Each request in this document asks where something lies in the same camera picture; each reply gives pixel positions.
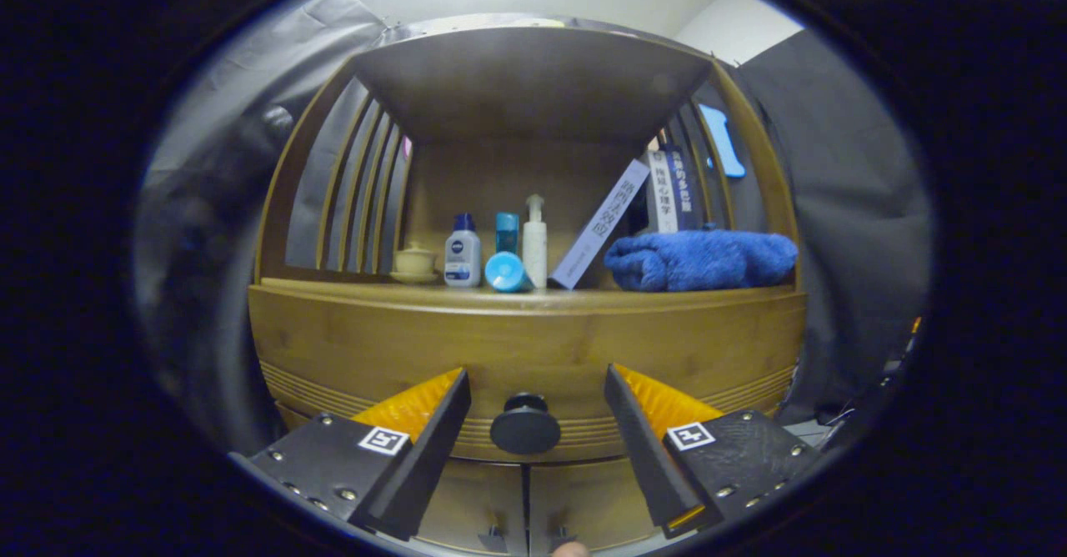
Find black backdrop cloth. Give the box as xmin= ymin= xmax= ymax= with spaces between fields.
xmin=133 ymin=0 xmax=933 ymax=458

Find cream lidded teacup with saucer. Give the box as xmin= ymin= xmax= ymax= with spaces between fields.
xmin=389 ymin=242 xmax=440 ymax=284

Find dark blue book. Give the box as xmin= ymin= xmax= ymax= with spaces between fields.
xmin=667 ymin=147 xmax=705 ymax=231

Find pale lilac book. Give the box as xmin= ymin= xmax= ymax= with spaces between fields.
xmin=550 ymin=158 xmax=651 ymax=291

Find white pump bottle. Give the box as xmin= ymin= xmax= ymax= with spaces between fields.
xmin=523 ymin=194 xmax=549 ymax=289

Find wooden countertop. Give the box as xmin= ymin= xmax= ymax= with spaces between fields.
xmin=250 ymin=267 xmax=805 ymax=316

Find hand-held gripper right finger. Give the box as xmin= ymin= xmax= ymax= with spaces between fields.
xmin=604 ymin=363 xmax=826 ymax=539

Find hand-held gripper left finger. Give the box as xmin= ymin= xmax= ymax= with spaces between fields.
xmin=229 ymin=367 xmax=473 ymax=543

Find white lotion bottle blue cap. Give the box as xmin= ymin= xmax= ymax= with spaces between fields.
xmin=443 ymin=213 xmax=482 ymax=289

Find blue white cream tube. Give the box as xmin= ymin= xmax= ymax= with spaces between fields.
xmin=484 ymin=251 xmax=533 ymax=294

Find wooden cabinet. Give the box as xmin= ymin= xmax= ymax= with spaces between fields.
xmin=248 ymin=25 xmax=809 ymax=557

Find wooden cabinet door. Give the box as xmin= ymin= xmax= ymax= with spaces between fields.
xmin=529 ymin=457 xmax=659 ymax=553
xmin=417 ymin=457 xmax=526 ymax=554

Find wooden drawer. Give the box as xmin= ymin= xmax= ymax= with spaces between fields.
xmin=250 ymin=311 xmax=808 ymax=464

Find blue folded towel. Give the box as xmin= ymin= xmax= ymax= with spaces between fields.
xmin=604 ymin=225 xmax=799 ymax=293

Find white spine book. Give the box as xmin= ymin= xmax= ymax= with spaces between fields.
xmin=646 ymin=150 xmax=678 ymax=234

